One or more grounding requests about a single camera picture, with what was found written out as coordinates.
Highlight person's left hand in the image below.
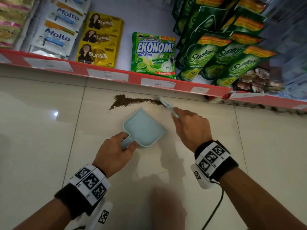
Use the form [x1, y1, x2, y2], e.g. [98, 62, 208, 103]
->
[92, 131, 138, 179]

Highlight person's right hand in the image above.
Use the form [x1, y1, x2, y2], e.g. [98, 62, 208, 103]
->
[170, 107, 213, 154]

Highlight light blue brush white bristles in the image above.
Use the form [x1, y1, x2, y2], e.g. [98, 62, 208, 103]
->
[159, 96, 180, 119]

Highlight light blue plastic dustpan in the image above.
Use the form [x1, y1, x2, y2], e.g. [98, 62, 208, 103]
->
[121, 107, 167, 151]

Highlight brown granules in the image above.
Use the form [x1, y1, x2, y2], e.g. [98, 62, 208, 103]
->
[109, 94, 307, 116]

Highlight red edged store shelf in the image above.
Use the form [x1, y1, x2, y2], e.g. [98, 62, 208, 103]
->
[0, 0, 307, 112]

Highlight person's right forearm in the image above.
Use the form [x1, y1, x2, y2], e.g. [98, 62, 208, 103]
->
[219, 167, 307, 230]

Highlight black right wristband with markers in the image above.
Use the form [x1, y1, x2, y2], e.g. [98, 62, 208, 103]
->
[194, 140, 239, 183]

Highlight black wristband with markers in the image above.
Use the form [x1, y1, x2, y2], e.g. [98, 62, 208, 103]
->
[54, 164, 112, 220]
[194, 140, 239, 183]

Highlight black left wristband with markers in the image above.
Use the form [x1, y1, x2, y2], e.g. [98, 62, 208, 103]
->
[54, 164, 112, 220]

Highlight stack of dark green pouches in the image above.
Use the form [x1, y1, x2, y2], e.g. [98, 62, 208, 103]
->
[171, 0, 278, 88]

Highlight pile of small brown packets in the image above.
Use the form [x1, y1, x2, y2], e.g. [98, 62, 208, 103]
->
[232, 66, 285, 94]

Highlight light green detergent packet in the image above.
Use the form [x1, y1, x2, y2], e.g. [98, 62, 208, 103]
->
[130, 32, 177, 80]

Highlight strip of yellow sachets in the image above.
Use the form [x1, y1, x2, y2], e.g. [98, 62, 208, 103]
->
[76, 11, 125, 69]

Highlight stack of white blue sachets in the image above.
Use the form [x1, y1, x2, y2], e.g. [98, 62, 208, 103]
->
[20, 0, 91, 60]

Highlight stack of gold sachets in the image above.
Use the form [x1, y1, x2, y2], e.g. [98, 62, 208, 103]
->
[0, 0, 37, 49]

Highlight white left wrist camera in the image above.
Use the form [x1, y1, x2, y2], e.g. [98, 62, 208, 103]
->
[76, 201, 114, 230]

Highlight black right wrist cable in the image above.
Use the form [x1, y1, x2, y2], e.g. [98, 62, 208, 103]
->
[201, 180, 225, 230]

